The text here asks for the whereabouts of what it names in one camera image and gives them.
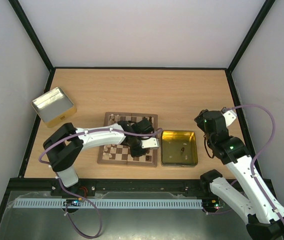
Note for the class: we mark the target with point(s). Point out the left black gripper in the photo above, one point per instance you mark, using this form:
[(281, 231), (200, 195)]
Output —
[(135, 154)]

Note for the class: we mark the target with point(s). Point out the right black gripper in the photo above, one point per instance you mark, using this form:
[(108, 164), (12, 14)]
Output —
[(200, 117)]

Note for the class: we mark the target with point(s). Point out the wooden chess board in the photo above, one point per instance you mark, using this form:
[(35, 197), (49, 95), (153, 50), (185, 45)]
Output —
[(122, 153)]

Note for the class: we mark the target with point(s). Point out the gold tin box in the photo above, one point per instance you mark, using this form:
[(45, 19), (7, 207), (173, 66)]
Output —
[(178, 148)]

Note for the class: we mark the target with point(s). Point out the silver tin lid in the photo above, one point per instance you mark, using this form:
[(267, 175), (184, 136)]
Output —
[(53, 107)]

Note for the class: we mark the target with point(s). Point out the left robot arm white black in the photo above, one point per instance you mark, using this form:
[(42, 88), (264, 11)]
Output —
[(63, 147)]

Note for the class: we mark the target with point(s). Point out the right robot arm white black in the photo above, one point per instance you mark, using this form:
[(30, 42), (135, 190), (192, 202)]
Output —
[(259, 209)]

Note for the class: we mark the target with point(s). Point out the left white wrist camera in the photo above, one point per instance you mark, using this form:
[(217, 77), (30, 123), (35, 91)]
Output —
[(150, 143)]

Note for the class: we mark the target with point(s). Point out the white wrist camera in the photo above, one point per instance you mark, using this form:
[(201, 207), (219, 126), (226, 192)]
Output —
[(229, 115), (150, 143)]

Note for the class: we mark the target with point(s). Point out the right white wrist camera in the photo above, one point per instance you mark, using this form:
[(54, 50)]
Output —
[(229, 115)]

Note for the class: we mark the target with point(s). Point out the black aluminium frame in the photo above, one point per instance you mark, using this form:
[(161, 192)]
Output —
[(20, 183)]

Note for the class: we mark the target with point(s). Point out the white slotted cable duct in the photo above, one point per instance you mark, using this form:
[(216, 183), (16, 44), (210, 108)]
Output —
[(55, 203)]

